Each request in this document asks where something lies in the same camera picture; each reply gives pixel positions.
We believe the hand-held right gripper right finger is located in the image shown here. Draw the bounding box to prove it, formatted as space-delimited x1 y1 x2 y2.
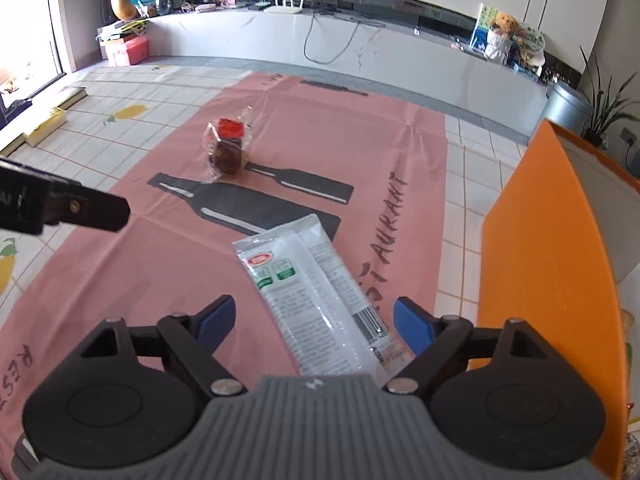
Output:
385 297 548 401

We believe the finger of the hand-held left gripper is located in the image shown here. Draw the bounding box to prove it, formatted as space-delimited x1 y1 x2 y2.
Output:
47 176 131 233

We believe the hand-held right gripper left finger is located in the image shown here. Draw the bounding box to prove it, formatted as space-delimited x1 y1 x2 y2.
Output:
75 294 248 401

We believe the white snack packet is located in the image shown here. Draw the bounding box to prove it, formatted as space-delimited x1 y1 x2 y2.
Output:
231 214 416 377

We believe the orange cardboard box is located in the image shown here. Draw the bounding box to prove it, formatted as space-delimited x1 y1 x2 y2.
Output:
475 119 640 480

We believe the small yellow box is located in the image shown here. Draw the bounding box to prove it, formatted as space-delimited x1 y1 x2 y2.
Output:
24 106 67 147

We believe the pink printed table mat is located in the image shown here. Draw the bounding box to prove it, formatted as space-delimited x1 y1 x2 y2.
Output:
0 71 447 461

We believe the black book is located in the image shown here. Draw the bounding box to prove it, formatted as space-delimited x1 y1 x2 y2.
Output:
0 87 87 156

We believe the small dark red snack packet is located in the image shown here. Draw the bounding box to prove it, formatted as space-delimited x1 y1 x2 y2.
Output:
202 106 253 183

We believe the white checked lemon tablecloth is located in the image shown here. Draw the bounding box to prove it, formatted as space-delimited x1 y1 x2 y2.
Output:
0 60 531 341

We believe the pink box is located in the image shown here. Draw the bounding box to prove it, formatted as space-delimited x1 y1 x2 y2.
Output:
100 35 150 67

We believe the stack of papers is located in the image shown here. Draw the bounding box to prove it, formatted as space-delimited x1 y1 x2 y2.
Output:
96 19 150 43

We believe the silver trash bin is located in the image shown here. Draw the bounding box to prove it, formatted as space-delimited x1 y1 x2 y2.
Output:
542 81 596 137

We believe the potted green plant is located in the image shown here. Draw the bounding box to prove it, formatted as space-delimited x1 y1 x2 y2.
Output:
580 46 640 153

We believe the white marble tv cabinet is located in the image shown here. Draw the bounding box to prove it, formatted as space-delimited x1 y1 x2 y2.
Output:
150 7 551 136

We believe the teddy bear bouquet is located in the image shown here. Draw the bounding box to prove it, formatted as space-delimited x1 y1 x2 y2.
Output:
485 12 523 65

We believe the blue green picture card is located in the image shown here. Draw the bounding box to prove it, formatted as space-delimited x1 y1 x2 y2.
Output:
470 4 498 53

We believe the round printed fan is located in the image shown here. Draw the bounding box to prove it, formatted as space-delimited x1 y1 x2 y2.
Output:
517 25 546 68

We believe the black cable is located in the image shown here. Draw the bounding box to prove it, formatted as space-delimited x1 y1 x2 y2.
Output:
304 10 386 66

